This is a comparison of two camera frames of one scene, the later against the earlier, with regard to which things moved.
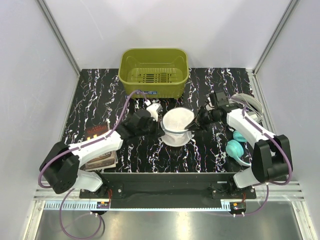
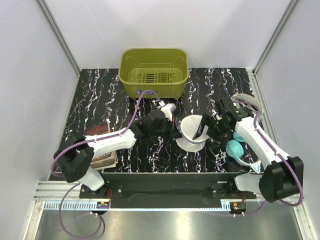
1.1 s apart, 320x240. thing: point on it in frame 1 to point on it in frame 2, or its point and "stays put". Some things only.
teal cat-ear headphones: (235, 147) stays put
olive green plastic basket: (159, 73) stays put
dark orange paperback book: (102, 161) stays put
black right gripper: (198, 121) to (208, 120)
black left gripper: (158, 131) to (174, 133)
